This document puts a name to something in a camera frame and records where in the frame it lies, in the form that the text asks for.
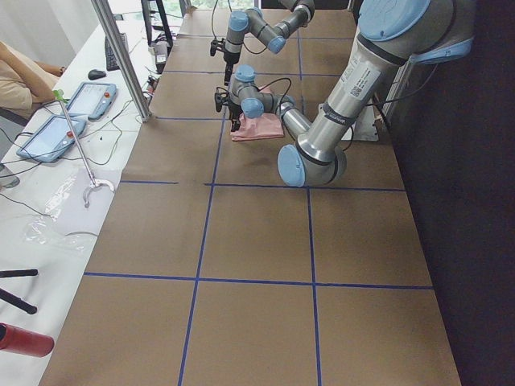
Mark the upper blue teach pendant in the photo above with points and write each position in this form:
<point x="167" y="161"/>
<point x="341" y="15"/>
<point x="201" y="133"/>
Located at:
<point x="92" y="99"/>

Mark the clear plastic bag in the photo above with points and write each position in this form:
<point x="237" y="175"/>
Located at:
<point x="49" y="228"/>

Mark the grabber reach tool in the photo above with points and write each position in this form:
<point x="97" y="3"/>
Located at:
<point x="94" y="183"/>

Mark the black keyboard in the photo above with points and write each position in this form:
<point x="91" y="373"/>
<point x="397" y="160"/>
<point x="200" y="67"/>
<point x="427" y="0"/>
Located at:
<point x="110" y="58"/>

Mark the pink Snoopy t-shirt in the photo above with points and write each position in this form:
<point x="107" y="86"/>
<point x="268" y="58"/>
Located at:
<point x="267" y="126"/>

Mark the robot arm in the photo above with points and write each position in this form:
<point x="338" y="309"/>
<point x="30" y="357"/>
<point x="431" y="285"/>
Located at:
<point x="390" y="33"/>
<point x="251" y="21"/>

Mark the blue teach pendant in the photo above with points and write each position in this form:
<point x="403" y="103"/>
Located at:
<point x="49" y="142"/>
<point x="92" y="99"/>

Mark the black computer mouse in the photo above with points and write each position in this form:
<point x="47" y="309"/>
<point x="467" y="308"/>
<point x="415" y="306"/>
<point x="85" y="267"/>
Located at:
<point x="96" y="74"/>

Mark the lower blue teach pendant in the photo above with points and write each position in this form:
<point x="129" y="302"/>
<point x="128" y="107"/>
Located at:
<point x="49" y="142"/>

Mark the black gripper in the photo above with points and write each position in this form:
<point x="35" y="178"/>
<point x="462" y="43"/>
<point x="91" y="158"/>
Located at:
<point x="229" y="59"/>
<point x="234" y="110"/>

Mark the aluminium frame post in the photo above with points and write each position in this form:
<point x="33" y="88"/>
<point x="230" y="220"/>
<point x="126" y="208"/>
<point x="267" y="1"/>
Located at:
<point x="112" y="33"/>

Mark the black tripod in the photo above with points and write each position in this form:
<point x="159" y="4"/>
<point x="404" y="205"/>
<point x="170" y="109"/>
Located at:
<point x="15" y="292"/>

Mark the seated person beige shirt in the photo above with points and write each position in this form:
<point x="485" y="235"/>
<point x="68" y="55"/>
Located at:
<point x="26" y="84"/>

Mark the red cylinder bottle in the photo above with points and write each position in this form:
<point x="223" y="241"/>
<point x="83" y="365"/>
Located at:
<point x="17" y="340"/>

